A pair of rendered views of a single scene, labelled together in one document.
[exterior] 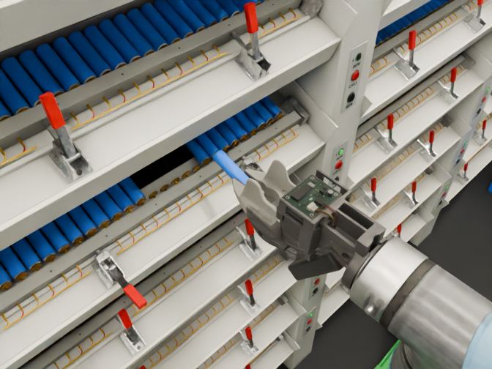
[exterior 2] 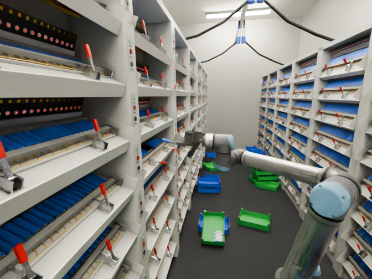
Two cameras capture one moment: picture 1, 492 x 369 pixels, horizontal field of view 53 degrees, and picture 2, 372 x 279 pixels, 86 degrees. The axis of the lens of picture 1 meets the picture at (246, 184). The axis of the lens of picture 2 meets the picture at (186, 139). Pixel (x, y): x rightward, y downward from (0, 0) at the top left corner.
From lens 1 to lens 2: 0.86 m
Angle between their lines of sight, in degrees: 46
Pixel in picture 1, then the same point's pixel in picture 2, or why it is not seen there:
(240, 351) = (166, 233)
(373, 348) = (196, 238)
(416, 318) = (218, 138)
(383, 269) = (208, 135)
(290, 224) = (187, 138)
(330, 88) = (172, 132)
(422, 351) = (221, 143)
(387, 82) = not seen: hidden behind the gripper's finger
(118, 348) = (150, 201)
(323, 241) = (194, 140)
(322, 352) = (182, 247)
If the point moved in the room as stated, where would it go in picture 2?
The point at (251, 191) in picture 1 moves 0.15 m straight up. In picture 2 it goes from (176, 138) to (175, 112)
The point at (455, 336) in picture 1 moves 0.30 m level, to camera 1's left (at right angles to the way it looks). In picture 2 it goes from (224, 137) to (181, 145)
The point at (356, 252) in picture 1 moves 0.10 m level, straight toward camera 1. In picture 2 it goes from (202, 135) to (209, 139)
